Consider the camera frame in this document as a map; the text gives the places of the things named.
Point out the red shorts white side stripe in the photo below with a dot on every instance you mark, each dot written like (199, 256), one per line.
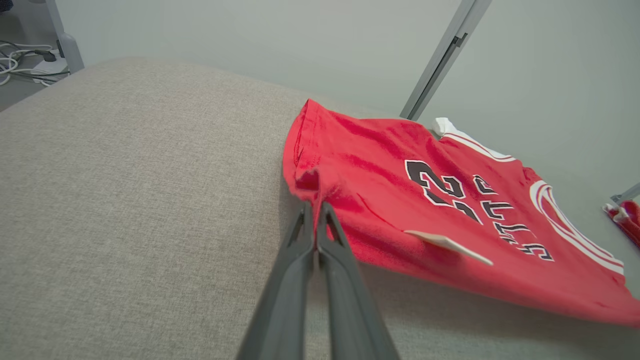
(627, 220)

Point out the grey partition post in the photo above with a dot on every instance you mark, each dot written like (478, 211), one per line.
(67, 45)
(445, 55)

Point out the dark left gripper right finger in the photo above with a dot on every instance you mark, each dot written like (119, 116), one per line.
(350, 310)

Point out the red basketball jersey white trim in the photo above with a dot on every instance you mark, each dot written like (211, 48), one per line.
(390, 200)

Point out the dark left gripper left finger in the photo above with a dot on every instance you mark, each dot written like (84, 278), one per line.
(285, 300)

